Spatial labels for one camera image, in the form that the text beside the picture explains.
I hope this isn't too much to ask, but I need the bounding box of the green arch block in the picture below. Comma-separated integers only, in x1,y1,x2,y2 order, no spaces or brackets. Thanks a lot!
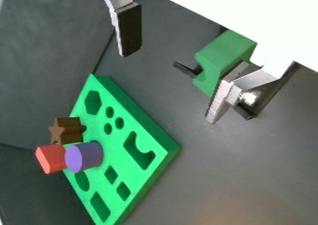
193,30,257,97

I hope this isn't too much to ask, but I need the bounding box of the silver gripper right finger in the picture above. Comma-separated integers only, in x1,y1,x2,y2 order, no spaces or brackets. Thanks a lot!
205,61,300,125

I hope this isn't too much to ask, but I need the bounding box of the black curved fixture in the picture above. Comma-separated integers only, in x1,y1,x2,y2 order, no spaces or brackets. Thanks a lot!
173,61,204,79

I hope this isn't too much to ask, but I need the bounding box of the red rounded block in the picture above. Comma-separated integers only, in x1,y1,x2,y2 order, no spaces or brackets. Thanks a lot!
35,144,66,174

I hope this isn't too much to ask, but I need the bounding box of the brown star block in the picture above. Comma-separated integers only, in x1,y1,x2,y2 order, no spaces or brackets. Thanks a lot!
49,117,87,145

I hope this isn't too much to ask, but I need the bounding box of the purple cylinder block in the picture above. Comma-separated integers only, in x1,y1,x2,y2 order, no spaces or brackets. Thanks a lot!
65,141,105,173

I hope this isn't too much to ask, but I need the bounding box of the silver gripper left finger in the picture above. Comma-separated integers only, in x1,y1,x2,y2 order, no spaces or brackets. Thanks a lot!
105,0,142,58

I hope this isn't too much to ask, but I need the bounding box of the green shape sorter board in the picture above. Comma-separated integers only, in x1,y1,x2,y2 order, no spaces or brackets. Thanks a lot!
65,74,181,225

